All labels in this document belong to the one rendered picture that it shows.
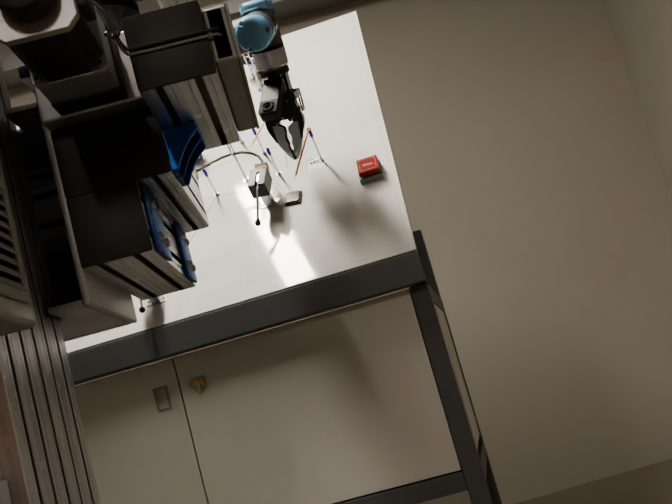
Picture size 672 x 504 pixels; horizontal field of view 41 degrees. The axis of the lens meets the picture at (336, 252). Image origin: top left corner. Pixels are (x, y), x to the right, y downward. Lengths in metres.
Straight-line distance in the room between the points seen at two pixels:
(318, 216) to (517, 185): 2.04
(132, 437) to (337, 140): 0.86
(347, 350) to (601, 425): 2.18
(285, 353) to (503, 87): 2.40
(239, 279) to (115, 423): 0.42
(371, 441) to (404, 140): 2.24
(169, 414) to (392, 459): 0.50
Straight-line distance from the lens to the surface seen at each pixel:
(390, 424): 1.92
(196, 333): 1.96
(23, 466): 0.95
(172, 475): 2.04
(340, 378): 1.93
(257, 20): 1.89
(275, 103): 1.98
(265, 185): 2.06
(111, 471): 2.09
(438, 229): 3.88
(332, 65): 2.51
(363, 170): 2.06
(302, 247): 1.99
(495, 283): 3.88
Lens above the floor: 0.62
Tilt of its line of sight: 9 degrees up
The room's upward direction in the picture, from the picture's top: 16 degrees counter-clockwise
